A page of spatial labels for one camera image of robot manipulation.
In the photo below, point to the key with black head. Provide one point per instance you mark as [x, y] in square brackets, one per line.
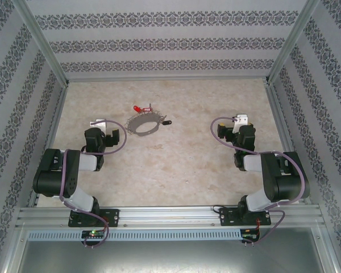
[167, 122]

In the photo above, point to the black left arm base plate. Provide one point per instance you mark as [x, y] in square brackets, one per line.
[110, 217]

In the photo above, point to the aluminium left side rail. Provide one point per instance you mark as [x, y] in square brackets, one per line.
[55, 113]

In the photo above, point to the aluminium left frame post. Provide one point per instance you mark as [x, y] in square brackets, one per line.
[39, 39]

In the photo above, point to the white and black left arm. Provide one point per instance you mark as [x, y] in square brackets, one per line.
[54, 176]

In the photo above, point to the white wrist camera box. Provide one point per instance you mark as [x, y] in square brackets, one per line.
[99, 124]
[241, 119]

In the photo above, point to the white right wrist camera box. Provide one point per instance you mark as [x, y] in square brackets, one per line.
[241, 119]

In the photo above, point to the key with red tag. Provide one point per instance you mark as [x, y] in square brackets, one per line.
[136, 108]

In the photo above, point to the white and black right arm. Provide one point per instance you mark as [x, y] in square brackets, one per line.
[290, 182]

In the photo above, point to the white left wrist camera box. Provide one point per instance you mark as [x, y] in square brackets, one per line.
[99, 124]

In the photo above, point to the grey metal sheet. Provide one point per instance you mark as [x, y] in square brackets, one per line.
[173, 256]

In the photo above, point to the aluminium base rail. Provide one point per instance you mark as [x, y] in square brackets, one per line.
[173, 214]

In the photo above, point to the aluminium right side rail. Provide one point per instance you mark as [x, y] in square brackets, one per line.
[281, 113]

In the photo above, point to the circuit board with orange light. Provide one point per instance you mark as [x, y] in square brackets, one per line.
[250, 234]

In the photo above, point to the aluminium right frame post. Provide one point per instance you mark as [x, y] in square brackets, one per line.
[295, 39]

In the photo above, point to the aluminium frame post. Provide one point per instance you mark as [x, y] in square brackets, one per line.
[39, 39]
[295, 39]

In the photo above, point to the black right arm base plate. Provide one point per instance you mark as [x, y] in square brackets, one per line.
[226, 216]

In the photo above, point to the circuit board with green light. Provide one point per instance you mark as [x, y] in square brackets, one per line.
[93, 234]

